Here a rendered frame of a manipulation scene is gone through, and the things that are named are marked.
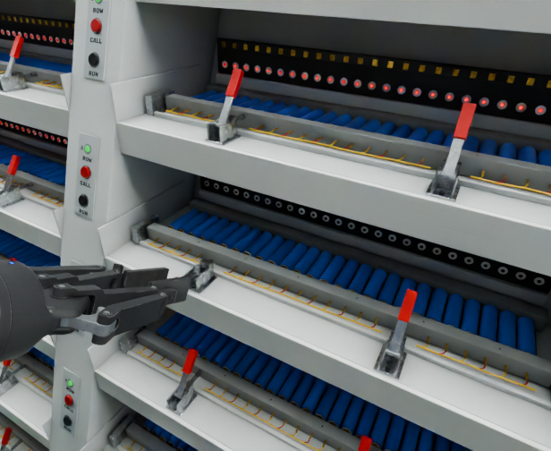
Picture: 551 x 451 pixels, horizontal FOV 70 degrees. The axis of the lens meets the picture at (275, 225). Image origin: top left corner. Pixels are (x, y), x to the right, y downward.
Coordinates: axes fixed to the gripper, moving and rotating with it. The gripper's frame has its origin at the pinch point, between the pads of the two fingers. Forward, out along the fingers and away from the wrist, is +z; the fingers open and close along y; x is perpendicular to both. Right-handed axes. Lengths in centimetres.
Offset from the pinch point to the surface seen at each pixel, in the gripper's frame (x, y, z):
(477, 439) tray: -4.0, 36.6, 8.1
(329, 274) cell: 5.7, 15.5, 15.8
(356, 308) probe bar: 3.2, 20.8, 12.6
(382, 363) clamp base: -0.7, 25.9, 8.4
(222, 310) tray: -2.0, 5.5, 6.9
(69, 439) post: -37.5, -20.3, 13.8
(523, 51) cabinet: 40, 30, 19
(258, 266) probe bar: 4.0, 6.5, 12.1
